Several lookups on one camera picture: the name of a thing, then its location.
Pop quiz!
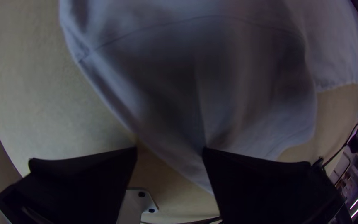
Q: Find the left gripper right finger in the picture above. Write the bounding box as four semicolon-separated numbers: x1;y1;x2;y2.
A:
202;147;353;224

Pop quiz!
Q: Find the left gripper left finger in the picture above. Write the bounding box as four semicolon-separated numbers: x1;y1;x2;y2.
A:
0;146;138;224

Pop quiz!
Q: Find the white t-shirt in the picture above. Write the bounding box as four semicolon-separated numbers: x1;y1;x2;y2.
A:
58;0;358;195

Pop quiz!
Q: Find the black cable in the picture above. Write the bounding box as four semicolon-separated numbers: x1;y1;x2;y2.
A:
320;123;358;168

